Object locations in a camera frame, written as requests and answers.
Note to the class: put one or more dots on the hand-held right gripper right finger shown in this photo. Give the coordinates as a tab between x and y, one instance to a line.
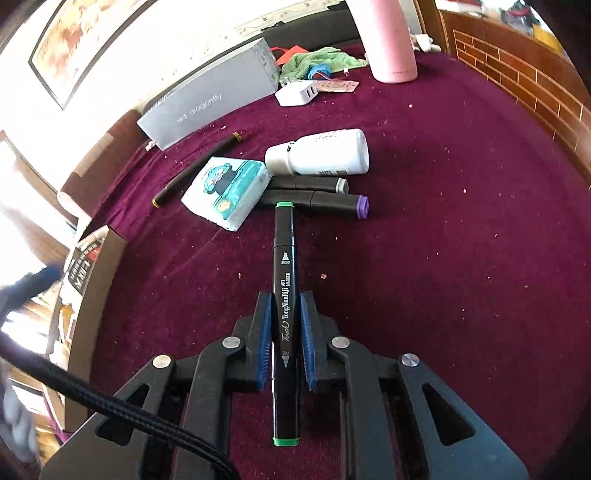
308	341

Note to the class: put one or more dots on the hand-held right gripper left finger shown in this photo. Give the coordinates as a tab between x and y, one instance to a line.
264	341

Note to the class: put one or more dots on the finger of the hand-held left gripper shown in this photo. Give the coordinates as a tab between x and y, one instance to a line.
32	286

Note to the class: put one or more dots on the cardboard box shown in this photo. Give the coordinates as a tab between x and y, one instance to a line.
99	286

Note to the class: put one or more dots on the black marker green cap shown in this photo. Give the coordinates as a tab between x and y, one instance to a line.
284	277

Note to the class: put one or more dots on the white plastic bottle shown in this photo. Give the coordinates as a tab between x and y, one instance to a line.
323	154

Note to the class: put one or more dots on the black printed packet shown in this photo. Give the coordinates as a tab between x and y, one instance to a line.
85	265

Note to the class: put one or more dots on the black marker purple cap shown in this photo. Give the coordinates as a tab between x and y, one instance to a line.
323	202

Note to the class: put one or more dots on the cartoon tissue pack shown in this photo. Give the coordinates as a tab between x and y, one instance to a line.
226	191

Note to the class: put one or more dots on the black marker grey cap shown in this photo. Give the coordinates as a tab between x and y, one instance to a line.
314	184

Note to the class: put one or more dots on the maroon tablecloth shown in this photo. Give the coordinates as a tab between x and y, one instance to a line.
438	230

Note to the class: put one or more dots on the black marker yellow cap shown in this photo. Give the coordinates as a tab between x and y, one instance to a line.
198	168

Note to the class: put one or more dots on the white usb charger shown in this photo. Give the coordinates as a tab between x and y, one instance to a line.
295	93

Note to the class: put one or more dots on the grey rectangular box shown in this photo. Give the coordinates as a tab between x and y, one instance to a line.
207	97

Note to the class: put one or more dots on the pink sachet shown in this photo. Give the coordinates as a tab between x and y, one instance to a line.
339	86

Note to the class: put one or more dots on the green cloth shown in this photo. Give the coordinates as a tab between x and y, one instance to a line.
323	57

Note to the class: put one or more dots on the red tote bag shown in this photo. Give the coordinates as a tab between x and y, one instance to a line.
286	53

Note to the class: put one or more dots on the pink water bottle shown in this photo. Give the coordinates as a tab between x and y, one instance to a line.
388	41

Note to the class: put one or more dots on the black sofa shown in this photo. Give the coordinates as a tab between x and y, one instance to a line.
314	27

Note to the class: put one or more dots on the white plug adapter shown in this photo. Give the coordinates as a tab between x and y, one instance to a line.
422	44

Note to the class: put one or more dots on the framed wall painting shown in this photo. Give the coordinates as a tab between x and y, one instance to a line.
78	41

